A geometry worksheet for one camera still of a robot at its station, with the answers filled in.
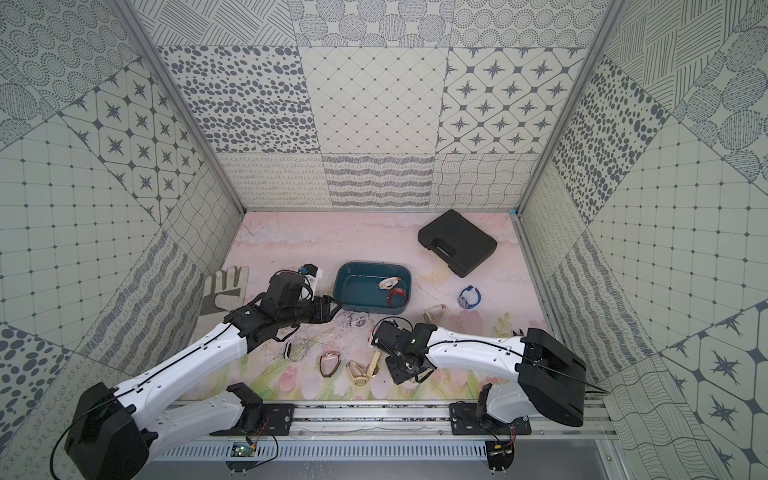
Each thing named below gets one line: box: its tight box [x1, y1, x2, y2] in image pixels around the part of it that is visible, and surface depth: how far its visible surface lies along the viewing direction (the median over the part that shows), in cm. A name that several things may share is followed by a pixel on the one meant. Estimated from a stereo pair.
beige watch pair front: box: [346, 351, 381, 387], surface depth 82 cm
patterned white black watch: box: [283, 338, 310, 362], surface depth 87 cm
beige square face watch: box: [423, 304, 451, 323], surface depth 94 cm
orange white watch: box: [378, 276, 402, 290], surface depth 100 cm
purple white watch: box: [347, 312, 370, 327], surface depth 92 cm
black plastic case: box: [418, 209, 497, 277], surface depth 108 cm
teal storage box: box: [333, 261, 412, 315], surface depth 101 cm
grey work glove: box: [200, 266, 249, 317], surface depth 99 cm
